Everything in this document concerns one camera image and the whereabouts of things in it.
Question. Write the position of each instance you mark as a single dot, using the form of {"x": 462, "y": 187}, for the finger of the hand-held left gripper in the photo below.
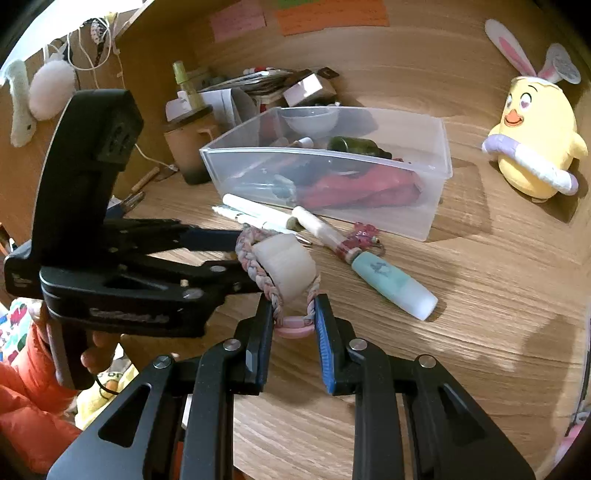
{"x": 212, "y": 240}
{"x": 212, "y": 279}

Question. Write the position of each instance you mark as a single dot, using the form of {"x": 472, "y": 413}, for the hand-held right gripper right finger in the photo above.
{"x": 325, "y": 350}

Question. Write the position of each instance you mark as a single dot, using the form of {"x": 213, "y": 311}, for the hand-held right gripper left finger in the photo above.
{"x": 264, "y": 350}

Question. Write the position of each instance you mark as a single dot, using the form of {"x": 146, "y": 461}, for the slim white pen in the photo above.
{"x": 258, "y": 224}

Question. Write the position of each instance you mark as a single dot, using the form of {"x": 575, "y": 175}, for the pale green marker pen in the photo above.
{"x": 254, "y": 207}

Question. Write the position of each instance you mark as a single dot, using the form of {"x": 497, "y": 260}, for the teal and white tube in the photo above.
{"x": 397, "y": 290}

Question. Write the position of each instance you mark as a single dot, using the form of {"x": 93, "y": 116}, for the red pouch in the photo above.
{"x": 364, "y": 187}

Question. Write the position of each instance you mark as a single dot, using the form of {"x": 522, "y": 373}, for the dark green glass bottle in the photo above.
{"x": 360, "y": 146}

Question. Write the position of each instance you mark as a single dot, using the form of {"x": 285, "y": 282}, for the clear plastic bin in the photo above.
{"x": 415, "y": 194}

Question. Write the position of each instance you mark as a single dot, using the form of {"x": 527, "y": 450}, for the person's left forearm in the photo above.
{"x": 32, "y": 406}

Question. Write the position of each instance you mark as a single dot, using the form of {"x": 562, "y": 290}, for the person's left hand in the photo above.
{"x": 101, "y": 353}

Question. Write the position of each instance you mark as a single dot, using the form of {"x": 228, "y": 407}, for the brown mug with wooden lid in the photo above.
{"x": 187, "y": 147}

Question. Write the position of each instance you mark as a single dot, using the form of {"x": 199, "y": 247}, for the white plush goose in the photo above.
{"x": 18, "y": 110}

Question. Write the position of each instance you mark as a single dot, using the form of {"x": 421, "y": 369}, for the white fluffy pompom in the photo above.
{"x": 51, "y": 92}

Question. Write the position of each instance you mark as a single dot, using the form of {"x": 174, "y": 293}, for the white paper sheets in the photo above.
{"x": 231, "y": 104}

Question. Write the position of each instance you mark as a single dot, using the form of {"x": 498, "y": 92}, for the clear plastic bowl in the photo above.
{"x": 309, "y": 121}

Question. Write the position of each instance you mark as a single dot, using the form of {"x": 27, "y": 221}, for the green spray bottle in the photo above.
{"x": 184, "y": 83}

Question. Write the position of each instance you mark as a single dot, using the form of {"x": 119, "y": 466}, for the yellow printed cloth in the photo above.
{"x": 104, "y": 397}

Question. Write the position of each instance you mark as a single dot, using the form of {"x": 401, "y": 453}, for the stack of booklets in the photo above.
{"x": 258, "y": 82}

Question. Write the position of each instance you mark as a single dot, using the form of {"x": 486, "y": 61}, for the red and white pen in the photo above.
{"x": 258, "y": 70}

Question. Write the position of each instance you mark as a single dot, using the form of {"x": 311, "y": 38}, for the small white box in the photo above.
{"x": 307, "y": 90}

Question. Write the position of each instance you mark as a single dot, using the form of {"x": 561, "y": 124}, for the pink paper note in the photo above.
{"x": 238, "y": 18}

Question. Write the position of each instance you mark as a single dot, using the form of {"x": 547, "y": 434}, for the green paper note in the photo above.
{"x": 295, "y": 3}

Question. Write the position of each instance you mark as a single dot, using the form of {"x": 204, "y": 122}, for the orange paper note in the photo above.
{"x": 332, "y": 18}

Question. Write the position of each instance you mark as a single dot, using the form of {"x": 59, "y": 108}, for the yellow chick plush toy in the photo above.
{"x": 535, "y": 134}

